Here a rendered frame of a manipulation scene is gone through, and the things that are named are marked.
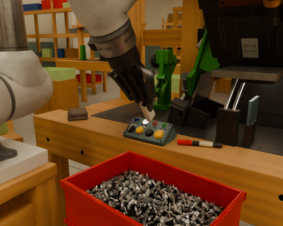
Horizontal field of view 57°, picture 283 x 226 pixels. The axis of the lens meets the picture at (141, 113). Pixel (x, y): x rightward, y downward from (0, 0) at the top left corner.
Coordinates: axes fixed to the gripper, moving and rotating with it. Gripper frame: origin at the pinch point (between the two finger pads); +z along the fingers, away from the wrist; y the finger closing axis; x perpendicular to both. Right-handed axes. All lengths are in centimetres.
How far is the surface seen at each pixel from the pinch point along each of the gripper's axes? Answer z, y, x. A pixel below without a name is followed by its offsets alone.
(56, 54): 225, -522, 306
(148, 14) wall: 446, -637, 887
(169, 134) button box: 13.2, 2.2, 2.0
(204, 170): 15.3, 15.8, -5.5
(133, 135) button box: 11.6, -8.4, -2.1
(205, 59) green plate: 6.3, 4.8, 30.4
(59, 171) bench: 35, -52, -15
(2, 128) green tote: 17, -80, -12
